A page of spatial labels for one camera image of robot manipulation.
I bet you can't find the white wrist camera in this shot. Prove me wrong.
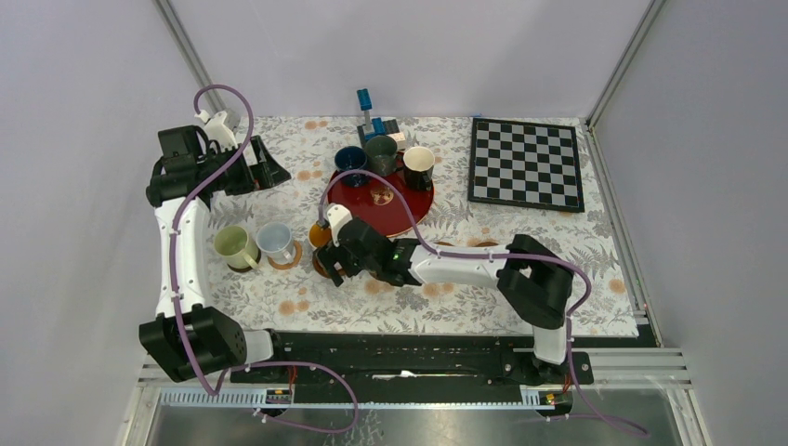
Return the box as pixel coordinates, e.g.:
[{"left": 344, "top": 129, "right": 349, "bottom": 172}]
[
  {"left": 194, "top": 110, "right": 240, "bottom": 151},
  {"left": 323, "top": 203, "right": 353, "bottom": 231}
]

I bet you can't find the dark blue mug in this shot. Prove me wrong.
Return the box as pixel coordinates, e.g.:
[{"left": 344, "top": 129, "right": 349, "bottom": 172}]
[{"left": 334, "top": 146, "right": 369, "bottom": 188}]

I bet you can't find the blue and black block toy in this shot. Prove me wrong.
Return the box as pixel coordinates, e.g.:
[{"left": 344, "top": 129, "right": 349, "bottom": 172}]
[{"left": 357, "top": 88, "right": 407, "bottom": 151}]

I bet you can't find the light blue mug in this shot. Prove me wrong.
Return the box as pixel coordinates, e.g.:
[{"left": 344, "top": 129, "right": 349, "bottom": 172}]
[{"left": 255, "top": 222, "right": 296, "bottom": 265}]

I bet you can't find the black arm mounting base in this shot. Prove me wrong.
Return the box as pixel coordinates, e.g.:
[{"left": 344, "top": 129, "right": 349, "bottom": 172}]
[{"left": 229, "top": 332, "right": 570, "bottom": 403}]

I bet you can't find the dark green mug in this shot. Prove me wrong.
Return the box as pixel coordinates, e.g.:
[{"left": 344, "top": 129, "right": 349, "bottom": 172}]
[{"left": 363, "top": 135, "right": 398, "bottom": 177}]

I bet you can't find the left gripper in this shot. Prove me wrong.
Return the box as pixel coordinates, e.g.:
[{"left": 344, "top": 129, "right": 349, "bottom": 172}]
[{"left": 198, "top": 135, "right": 289, "bottom": 195}]

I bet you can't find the light green mug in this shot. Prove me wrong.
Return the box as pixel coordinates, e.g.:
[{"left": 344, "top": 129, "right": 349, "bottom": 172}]
[{"left": 214, "top": 226, "right": 260, "bottom": 268}]

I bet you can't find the dark brown wooden coaster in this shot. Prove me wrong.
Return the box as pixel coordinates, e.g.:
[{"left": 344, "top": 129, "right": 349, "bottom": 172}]
[{"left": 228, "top": 252, "right": 262, "bottom": 273}]

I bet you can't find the red round tray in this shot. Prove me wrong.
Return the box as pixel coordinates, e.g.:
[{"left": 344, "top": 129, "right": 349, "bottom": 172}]
[{"left": 327, "top": 172, "right": 435, "bottom": 237}]

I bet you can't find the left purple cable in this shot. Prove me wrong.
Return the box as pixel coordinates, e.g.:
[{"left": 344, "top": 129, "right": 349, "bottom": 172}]
[{"left": 167, "top": 84, "right": 360, "bottom": 436}]

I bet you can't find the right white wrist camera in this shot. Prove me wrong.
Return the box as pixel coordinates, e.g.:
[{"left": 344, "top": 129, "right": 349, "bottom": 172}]
[{"left": 323, "top": 203, "right": 353, "bottom": 231}]

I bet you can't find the aluminium rail frame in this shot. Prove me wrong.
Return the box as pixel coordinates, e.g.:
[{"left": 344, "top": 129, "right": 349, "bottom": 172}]
[{"left": 119, "top": 348, "right": 711, "bottom": 445}]

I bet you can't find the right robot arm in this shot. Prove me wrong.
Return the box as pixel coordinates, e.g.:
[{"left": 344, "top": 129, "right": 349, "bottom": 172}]
[{"left": 316, "top": 217, "right": 575, "bottom": 383}]

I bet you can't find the black mug cream inside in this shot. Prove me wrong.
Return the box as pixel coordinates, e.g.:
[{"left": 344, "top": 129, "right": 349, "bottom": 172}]
[{"left": 402, "top": 146, "right": 436, "bottom": 191}]

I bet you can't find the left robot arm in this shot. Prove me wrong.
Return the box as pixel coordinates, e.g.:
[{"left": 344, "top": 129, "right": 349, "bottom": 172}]
[{"left": 138, "top": 125, "right": 291, "bottom": 382}]

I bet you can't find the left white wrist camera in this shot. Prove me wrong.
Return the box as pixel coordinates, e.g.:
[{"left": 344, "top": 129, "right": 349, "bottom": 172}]
[{"left": 194, "top": 110, "right": 240, "bottom": 151}]

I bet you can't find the floral tablecloth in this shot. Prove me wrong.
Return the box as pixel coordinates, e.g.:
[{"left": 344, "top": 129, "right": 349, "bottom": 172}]
[{"left": 205, "top": 116, "right": 637, "bottom": 337}]

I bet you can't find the patterned mug orange inside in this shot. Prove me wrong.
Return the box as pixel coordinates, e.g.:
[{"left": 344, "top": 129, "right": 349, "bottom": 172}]
[{"left": 308, "top": 220, "right": 334, "bottom": 250}]

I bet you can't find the black and white chessboard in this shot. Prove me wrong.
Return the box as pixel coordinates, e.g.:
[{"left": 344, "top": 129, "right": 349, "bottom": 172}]
[{"left": 467, "top": 117, "right": 585, "bottom": 214}]

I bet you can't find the light wooden coaster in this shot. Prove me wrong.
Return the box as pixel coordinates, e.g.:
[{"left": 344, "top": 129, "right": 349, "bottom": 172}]
[{"left": 268, "top": 241, "right": 303, "bottom": 270}]

